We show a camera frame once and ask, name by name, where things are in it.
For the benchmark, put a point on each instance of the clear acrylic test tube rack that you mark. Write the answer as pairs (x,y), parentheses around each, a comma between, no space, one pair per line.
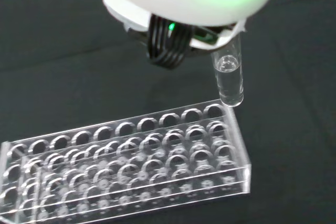
(126,161)

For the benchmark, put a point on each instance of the black bench cloth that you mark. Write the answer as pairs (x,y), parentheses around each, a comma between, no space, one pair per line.
(65,58)

